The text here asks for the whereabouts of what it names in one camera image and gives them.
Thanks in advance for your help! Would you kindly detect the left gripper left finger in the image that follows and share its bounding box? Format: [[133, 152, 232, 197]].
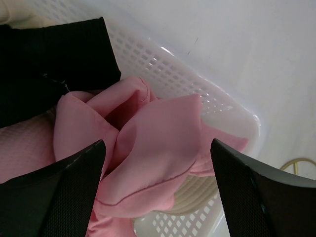
[[0, 140, 106, 237]]

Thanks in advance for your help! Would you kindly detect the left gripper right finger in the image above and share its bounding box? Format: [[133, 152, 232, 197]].
[[210, 139, 316, 237]]

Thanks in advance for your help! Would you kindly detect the pink bucket hat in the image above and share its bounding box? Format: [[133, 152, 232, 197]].
[[0, 76, 249, 237]]

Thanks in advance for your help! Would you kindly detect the black hat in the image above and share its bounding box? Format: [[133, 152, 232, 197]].
[[0, 18, 121, 127]]

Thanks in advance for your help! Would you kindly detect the wooden hat stand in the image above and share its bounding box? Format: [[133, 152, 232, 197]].
[[280, 158, 316, 175]]

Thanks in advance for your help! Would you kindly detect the white plastic basket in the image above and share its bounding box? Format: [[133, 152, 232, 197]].
[[106, 20, 265, 237]]

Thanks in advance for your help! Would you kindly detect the beige hat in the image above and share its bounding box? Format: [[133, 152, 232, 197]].
[[0, 0, 58, 29]]

